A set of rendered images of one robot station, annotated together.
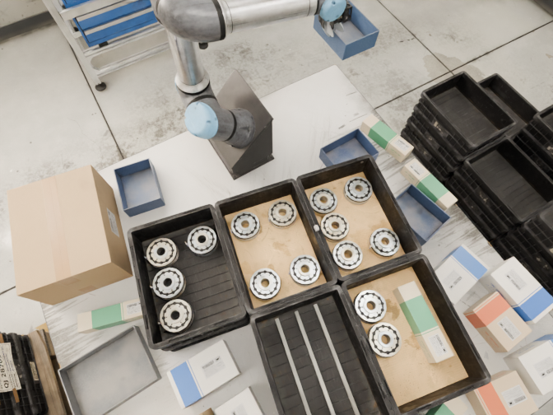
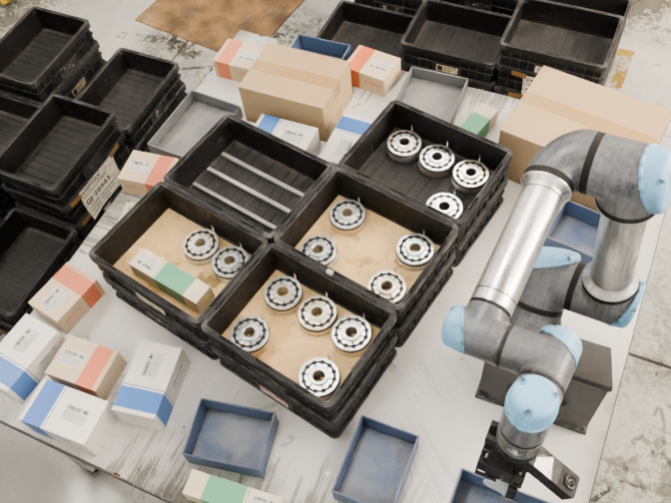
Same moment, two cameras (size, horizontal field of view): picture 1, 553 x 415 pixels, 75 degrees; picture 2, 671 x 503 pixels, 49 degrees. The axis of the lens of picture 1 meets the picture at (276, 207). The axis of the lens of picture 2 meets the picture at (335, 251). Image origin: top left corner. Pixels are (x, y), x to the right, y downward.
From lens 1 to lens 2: 149 cm
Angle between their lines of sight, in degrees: 56
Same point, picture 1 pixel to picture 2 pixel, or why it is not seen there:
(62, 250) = (552, 109)
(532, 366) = (40, 331)
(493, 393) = (76, 288)
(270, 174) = (460, 371)
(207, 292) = (396, 181)
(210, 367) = (345, 146)
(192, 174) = not seen: hidden behind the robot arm
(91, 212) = not seen: hidden behind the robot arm
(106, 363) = (439, 111)
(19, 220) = (623, 101)
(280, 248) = (360, 259)
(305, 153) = (440, 437)
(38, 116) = not seen: outside the picture
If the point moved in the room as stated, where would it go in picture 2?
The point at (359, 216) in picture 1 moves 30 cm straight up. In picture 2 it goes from (298, 351) to (281, 293)
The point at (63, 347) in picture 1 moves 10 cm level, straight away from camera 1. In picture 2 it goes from (486, 97) to (510, 85)
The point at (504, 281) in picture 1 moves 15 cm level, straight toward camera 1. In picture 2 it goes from (88, 404) to (129, 358)
